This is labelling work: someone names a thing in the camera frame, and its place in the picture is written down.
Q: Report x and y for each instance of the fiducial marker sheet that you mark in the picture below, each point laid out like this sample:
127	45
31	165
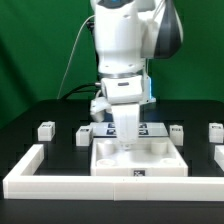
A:
146	129

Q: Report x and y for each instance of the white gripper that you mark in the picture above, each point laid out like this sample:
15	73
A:
126	117

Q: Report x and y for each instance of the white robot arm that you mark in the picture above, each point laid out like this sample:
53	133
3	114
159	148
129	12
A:
126	34

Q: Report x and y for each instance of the white square tabletop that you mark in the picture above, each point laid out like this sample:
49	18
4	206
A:
148	157

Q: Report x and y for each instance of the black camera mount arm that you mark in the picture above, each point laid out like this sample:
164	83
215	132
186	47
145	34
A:
90	26

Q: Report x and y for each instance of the white U-shaped fence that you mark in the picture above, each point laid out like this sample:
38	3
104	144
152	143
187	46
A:
22	183

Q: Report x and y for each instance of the white obstacle block right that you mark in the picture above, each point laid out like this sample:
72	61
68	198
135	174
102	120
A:
219	156

